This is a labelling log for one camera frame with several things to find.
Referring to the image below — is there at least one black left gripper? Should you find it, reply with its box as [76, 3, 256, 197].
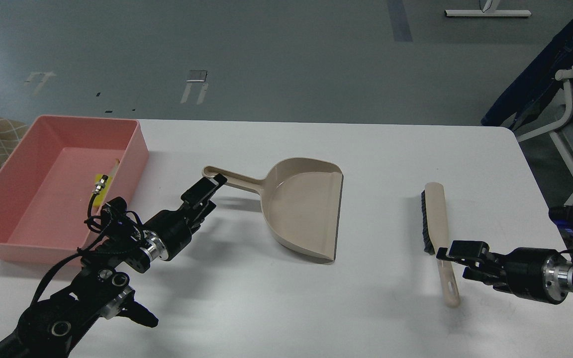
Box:
[145, 174, 227, 261]

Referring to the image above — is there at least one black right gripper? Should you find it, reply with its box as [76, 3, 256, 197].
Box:
[436, 241, 573, 304]

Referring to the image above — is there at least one beige hand brush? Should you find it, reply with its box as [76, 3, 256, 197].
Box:
[420, 182, 460, 308]

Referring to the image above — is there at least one yellow green sponge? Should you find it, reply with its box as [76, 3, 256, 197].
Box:
[93, 173, 113, 202]

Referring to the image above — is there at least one beige plastic dustpan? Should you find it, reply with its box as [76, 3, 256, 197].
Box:
[202, 157, 344, 263]

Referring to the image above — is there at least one white bread slice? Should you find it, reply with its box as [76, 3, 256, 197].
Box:
[107, 159, 120, 179]

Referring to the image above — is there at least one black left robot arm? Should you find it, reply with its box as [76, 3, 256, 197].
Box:
[0, 174, 227, 358]

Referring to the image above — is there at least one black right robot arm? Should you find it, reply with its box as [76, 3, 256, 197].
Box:
[436, 205, 573, 304]

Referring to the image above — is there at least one pink plastic bin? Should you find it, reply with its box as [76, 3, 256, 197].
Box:
[0, 115, 149, 264]

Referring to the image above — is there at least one blue jacket on chair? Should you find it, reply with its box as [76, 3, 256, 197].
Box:
[480, 19, 573, 131]

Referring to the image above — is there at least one white stand base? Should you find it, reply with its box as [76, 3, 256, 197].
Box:
[444, 0, 532, 18]

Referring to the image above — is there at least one white chair frame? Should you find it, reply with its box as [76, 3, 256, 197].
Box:
[516, 67, 573, 206]

